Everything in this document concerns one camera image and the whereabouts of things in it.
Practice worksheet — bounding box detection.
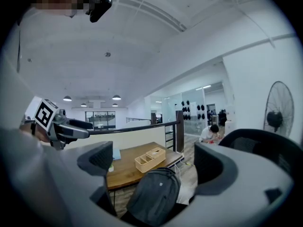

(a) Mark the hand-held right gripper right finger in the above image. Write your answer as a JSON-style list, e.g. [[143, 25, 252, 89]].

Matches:
[[163, 141, 297, 227]]

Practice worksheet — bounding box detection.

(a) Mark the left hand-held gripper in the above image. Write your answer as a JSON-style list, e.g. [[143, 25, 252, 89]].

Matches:
[[33, 99, 94, 151]]

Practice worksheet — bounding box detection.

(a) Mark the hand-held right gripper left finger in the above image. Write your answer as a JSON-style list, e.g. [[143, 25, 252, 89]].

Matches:
[[39, 140, 122, 227]]

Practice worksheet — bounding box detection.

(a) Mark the black office chair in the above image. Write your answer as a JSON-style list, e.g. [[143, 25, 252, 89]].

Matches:
[[120, 128, 303, 227]]

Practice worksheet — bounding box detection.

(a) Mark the dark grey backpack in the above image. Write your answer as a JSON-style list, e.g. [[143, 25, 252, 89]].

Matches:
[[125, 167, 182, 227]]

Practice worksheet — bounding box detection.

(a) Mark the person's left forearm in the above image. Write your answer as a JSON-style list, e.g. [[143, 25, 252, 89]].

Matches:
[[19, 122, 51, 143]]

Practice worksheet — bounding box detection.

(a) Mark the wooden desk with metal legs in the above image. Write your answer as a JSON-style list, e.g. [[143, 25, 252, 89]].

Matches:
[[106, 141, 184, 209]]

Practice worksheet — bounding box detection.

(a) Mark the black curved handrail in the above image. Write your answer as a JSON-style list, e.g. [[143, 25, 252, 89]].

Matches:
[[88, 120, 182, 136]]

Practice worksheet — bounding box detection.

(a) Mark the black metal railing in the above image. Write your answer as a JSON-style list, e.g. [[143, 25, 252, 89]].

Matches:
[[125, 117, 152, 123]]

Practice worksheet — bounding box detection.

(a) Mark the person's white shirt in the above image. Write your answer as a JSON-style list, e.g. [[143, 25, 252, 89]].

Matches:
[[0, 6, 72, 227]]

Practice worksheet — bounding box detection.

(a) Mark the white air purifier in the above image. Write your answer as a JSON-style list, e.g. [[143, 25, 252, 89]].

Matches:
[[224, 119, 235, 137]]

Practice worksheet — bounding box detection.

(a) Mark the wicker desk organizer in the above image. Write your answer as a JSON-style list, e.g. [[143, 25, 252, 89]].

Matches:
[[134, 148, 167, 174]]

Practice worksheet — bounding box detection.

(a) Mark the black standing fan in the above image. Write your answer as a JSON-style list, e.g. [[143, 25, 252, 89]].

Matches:
[[263, 80, 295, 138]]

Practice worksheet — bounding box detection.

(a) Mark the white cable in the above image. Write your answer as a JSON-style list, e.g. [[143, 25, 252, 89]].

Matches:
[[174, 159, 190, 203]]

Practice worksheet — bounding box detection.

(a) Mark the black head camera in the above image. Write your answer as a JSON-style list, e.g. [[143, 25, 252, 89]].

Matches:
[[85, 0, 113, 24]]

